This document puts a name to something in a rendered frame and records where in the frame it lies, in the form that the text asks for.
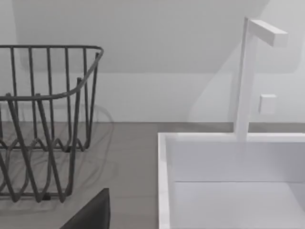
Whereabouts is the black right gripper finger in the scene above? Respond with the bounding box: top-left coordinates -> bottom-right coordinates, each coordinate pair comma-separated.
59,187 -> 111,229

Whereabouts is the white sink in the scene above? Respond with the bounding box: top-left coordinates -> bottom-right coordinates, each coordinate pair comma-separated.
157,132 -> 305,229

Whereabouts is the tall white tap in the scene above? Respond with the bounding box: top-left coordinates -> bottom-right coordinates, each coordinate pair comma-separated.
234,17 -> 289,142

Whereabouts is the dark grey wire basket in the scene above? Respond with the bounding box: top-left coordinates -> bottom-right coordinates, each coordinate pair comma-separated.
0,45 -> 105,203

